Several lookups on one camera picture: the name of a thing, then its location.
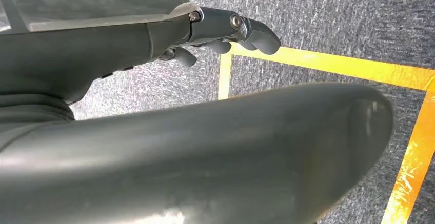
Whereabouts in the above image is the robot left arm ribbed sleeve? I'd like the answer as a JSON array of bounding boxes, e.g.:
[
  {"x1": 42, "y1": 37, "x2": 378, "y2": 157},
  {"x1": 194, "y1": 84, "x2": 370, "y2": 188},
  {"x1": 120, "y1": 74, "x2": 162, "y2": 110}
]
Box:
[{"x1": 0, "y1": 93, "x2": 76, "y2": 128}]

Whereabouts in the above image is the grey robot body shell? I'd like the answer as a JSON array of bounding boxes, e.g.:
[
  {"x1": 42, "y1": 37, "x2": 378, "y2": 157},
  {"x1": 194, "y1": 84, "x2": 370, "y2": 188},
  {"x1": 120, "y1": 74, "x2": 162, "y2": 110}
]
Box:
[{"x1": 0, "y1": 82, "x2": 395, "y2": 224}]

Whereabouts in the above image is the yellow floor tape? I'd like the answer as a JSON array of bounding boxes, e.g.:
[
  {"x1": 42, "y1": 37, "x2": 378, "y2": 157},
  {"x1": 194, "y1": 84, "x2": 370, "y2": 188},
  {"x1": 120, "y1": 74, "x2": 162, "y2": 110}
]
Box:
[{"x1": 217, "y1": 42, "x2": 435, "y2": 224}]

